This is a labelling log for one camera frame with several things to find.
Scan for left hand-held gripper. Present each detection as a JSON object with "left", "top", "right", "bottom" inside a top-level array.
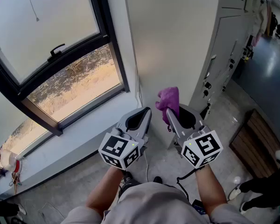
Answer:
[{"left": 98, "top": 106, "right": 153, "bottom": 171}]

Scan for white window sill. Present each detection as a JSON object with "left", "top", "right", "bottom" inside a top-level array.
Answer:
[{"left": 0, "top": 90, "right": 145, "bottom": 200}]

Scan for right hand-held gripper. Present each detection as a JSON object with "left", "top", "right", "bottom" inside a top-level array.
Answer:
[{"left": 165, "top": 103, "right": 224, "bottom": 170}]

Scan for blind pull cord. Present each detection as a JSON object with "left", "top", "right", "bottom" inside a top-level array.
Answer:
[{"left": 25, "top": 0, "right": 40, "bottom": 22}]

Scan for wooden slatted bench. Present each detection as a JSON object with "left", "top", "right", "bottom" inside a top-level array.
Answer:
[{"left": 228, "top": 108, "right": 280, "bottom": 179}]

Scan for person's grey shirt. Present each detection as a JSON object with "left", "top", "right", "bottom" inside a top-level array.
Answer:
[{"left": 60, "top": 182, "right": 256, "bottom": 224}]

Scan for half frosted window pane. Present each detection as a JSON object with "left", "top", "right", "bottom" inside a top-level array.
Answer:
[{"left": 0, "top": 80, "right": 49, "bottom": 167}]

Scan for grey metal locker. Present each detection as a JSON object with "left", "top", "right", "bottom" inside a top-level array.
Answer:
[{"left": 189, "top": 0, "right": 270, "bottom": 123}]

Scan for clear plastic bottle red label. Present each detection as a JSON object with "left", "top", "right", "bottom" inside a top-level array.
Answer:
[{"left": 0, "top": 148, "right": 23, "bottom": 175}]

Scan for person's left forearm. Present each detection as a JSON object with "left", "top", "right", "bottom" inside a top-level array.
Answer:
[{"left": 85, "top": 166, "right": 129, "bottom": 218}]

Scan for person's black trousers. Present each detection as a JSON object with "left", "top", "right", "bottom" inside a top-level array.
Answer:
[{"left": 118, "top": 178, "right": 143, "bottom": 198}]

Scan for black window frame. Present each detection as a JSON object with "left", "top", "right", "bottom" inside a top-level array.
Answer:
[{"left": 0, "top": 0, "right": 131, "bottom": 137}]

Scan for white cable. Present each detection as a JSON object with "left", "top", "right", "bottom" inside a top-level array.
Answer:
[{"left": 143, "top": 148, "right": 150, "bottom": 183}]

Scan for person's right forearm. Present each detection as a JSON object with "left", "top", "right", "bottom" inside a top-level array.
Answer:
[{"left": 195, "top": 164, "right": 229, "bottom": 219}]

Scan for hanging pale pink garment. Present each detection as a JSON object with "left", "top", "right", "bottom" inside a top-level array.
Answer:
[{"left": 252, "top": 0, "right": 273, "bottom": 48}]

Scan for purple cloth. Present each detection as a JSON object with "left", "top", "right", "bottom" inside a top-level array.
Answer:
[{"left": 155, "top": 86, "right": 180, "bottom": 133}]

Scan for clear window glass pane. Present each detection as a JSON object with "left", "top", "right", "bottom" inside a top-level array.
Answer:
[{"left": 27, "top": 43, "right": 125, "bottom": 123}]

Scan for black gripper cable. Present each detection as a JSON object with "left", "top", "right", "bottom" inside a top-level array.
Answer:
[{"left": 176, "top": 166, "right": 198, "bottom": 202}]

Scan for black window handle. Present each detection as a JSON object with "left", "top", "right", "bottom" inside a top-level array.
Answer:
[{"left": 47, "top": 43, "right": 66, "bottom": 62}]

